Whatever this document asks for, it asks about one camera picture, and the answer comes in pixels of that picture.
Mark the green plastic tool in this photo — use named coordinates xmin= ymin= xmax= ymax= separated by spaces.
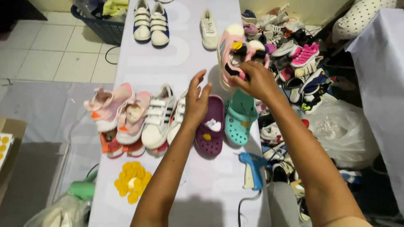
xmin=68 ymin=170 xmax=98 ymax=201

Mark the pink sneaker with pompoms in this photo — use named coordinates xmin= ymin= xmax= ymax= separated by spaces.
xmin=217 ymin=24 xmax=271 ymax=92

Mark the clear plastic bag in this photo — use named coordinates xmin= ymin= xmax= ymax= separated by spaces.
xmin=304 ymin=95 xmax=381 ymax=171

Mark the orange sneaker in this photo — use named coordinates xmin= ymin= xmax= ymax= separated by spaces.
xmin=122 ymin=138 xmax=146 ymax=158
xmin=100 ymin=129 xmax=124 ymax=159

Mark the person's left hand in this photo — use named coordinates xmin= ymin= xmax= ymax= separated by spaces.
xmin=184 ymin=70 xmax=213 ymax=125

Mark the grey floor sheet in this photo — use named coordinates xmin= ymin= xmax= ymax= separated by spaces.
xmin=0 ymin=82 xmax=115 ymax=202

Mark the purple clog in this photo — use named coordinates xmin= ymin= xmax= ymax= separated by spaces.
xmin=194 ymin=94 xmax=225 ymax=157

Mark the white cloth covered table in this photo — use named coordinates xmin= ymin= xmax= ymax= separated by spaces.
xmin=345 ymin=8 xmax=404 ymax=218

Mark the person's grey trouser leg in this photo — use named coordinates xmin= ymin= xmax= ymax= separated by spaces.
xmin=267 ymin=181 xmax=301 ymax=227

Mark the teal clog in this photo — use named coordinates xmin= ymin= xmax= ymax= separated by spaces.
xmin=224 ymin=89 xmax=259 ymax=146

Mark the black gun cable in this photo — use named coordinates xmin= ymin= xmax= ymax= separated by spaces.
xmin=237 ymin=189 xmax=262 ymax=227

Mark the white banner table cover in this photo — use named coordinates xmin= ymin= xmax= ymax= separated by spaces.
xmin=88 ymin=0 xmax=272 ymax=227

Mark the black floor cable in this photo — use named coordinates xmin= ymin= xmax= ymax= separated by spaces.
xmin=104 ymin=45 xmax=121 ymax=65

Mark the blue laundry basket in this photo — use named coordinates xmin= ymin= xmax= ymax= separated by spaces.
xmin=70 ymin=0 xmax=129 ymax=46

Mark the white paper stuffing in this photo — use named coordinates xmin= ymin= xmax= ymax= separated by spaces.
xmin=205 ymin=118 xmax=222 ymax=132

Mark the pile of yellow round tags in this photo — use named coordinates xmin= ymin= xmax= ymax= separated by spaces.
xmin=114 ymin=161 xmax=152 ymax=204

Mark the white mesh sneaker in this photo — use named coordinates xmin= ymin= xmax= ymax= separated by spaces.
xmin=200 ymin=8 xmax=220 ymax=50

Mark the blue tagging gun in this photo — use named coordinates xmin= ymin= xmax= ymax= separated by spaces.
xmin=238 ymin=152 xmax=268 ymax=191

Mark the cardboard box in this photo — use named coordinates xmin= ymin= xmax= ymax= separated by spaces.
xmin=0 ymin=117 xmax=28 ymax=202

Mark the pink knit sneaker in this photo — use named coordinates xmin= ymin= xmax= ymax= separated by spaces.
xmin=84 ymin=83 xmax=136 ymax=132
xmin=116 ymin=91 xmax=152 ymax=145

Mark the white polka dot cushion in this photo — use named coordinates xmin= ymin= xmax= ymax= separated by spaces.
xmin=331 ymin=0 xmax=397 ymax=44

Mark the white blue strap sneaker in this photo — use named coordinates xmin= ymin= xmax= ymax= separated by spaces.
xmin=133 ymin=0 xmax=152 ymax=42
xmin=150 ymin=1 xmax=170 ymax=47

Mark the person's right hand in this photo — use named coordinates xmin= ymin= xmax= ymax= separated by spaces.
xmin=230 ymin=61 xmax=280 ymax=102

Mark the crumpled translucent plastic bag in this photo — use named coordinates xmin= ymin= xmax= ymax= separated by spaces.
xmin=24 ymin=194 xmax=93 ymax=227

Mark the white black-striped strap sneaker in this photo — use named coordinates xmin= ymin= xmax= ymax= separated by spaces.
xmin=167 ymin=90 xmax=189 ymax=146
xmin=141 ymin=83 xmax=177 ymax=150

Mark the heap of assorted shoes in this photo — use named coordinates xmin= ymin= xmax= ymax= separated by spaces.
xmin=241 ymin=3 xmax=363 ymax=223

